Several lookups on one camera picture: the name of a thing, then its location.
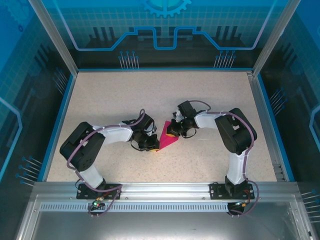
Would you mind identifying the magenta cloth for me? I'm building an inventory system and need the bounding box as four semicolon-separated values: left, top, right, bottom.
156;120;180;152

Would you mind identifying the steel sheet panel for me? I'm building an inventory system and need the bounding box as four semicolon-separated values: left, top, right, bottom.
14;194;313;240

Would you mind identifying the blue table edge strip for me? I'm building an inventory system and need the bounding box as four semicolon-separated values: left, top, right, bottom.
256;74;296;182
40;73;78;183
76;66;256;72

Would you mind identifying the aluminium mounting rail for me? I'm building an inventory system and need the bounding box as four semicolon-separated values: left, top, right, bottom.
33;181;300;201

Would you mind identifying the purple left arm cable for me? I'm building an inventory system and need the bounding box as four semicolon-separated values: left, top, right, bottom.
67;108;146;219

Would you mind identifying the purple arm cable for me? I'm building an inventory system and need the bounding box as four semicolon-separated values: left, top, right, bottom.
187;99;260;216
67;108;146;219

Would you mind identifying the slotted grey cable duct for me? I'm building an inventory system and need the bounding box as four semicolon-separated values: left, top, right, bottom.
39;203;231;212

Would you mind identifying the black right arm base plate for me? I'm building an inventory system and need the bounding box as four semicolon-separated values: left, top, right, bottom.
209;182;256;201

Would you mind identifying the cable connector with green light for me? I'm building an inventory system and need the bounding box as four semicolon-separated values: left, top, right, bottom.
92;197;105;209

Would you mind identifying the aluminium side rail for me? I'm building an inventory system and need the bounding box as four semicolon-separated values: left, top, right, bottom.
246;71;287;182

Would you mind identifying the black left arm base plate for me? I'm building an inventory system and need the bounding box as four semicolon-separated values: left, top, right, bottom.
76;183;123;201

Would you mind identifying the cable connector with orange wires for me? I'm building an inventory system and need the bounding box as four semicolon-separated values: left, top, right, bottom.
234;199;252;208

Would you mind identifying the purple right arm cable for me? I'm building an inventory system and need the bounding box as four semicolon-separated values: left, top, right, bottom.
187;99;260;216

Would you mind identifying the aluminium frame post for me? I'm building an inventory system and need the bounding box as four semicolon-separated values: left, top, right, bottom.
252;0;302;76
27;0;80;76

